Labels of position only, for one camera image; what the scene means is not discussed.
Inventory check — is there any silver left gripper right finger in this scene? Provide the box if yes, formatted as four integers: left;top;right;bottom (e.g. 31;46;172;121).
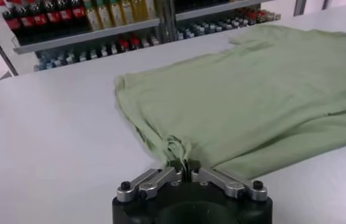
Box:
189;159;269;203

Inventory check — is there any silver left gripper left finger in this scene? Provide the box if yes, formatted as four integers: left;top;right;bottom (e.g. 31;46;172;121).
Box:
116;159;183;203

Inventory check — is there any light green t-shirt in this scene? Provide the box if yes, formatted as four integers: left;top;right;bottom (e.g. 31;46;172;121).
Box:
114;24;346;181

